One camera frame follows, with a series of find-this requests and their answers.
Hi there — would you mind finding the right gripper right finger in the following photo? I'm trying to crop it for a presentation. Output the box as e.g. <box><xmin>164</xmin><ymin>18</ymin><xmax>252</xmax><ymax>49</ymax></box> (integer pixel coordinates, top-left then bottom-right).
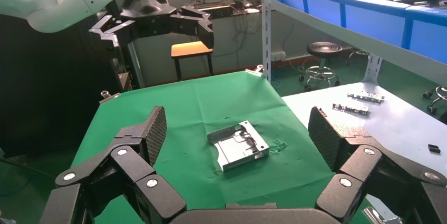
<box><xmin>308</xmin><ymin>106</ymin><xmax>447</xmax><ymax>224</ymax></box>

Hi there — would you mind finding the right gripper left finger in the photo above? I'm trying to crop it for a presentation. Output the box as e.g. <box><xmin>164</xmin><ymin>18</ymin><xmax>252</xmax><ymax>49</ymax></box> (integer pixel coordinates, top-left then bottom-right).
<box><xmin>40</xmin><ymin>106</ymin><xmax>188</xmax><ymax>224</ymax></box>

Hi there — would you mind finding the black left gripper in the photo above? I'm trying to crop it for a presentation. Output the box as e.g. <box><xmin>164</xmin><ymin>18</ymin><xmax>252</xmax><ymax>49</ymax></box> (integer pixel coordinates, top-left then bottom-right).
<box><xmin>89</xmin><ymin>0</ymin><xmax>215</xmax><ymax>50</ymax></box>

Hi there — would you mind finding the wooden stool with black legs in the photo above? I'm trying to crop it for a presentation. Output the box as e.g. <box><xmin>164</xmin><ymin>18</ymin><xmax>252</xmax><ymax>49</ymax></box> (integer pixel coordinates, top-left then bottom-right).
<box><xmin>170</xmin><ymin>41</ymin><xmax>215</xmax><ymax>82</ymax></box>

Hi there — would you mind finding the cluttered grey desk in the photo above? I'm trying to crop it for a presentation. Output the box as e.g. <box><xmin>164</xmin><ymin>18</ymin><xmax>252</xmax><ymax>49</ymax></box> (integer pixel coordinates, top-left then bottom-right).
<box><xmin>181</xmin><ymin>0</ymin><xmax>263</xmax><ymax>19</ymax></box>

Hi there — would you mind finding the stool with chrome caster base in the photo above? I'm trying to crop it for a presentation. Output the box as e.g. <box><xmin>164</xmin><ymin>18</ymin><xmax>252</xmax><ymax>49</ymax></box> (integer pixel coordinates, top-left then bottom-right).
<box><xmin>422</xmin><ymin>85</ymin><xmax>447</xmax><ymax>115</ymax></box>

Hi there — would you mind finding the green table cloth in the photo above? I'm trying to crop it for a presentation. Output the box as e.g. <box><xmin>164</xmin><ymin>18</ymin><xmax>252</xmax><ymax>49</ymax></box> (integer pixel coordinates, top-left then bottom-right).
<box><xmin>70</xmin><ymin>70</ymin><xmax>371</xmax><ymax>224</ymax></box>

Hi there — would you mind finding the grey perforated shelf upright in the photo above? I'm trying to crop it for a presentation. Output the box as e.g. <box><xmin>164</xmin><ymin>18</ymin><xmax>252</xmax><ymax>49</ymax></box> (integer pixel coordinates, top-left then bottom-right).
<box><xmin>260</xmin><ymin>0</ymin><xmax>273</xmax><ymax>81</ymax></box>
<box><xmin>363</xmin><ymin>54</ymin><xmax>384</xmax><ymax>84</ymax></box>

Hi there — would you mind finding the stool wheeled base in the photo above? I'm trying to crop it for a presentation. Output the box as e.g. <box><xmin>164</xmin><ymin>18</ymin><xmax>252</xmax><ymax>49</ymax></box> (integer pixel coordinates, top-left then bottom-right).
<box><xmin>298</xmin><ymin>41</ymin><xmax>344</xmax><ymax>93</ymax></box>

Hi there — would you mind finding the blue plastic bin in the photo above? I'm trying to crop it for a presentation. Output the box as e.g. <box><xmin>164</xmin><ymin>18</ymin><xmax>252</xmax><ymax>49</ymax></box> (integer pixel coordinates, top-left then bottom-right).
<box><xmin>265</xmin><ymin>0</ymin><xmax>447</xmax><ymax>65</ymax></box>

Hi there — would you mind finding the small silver metal rail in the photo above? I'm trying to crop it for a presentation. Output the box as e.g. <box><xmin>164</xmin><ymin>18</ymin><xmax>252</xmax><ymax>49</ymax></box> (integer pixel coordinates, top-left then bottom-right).
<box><xmin>332</xmin><ymin>103</ymin><xmax>371</xmax><ymax>116</ymax></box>
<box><xmin>347</xmin><ymin>91</ymin><xmax>385</xmax><ymax>104</ymax></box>

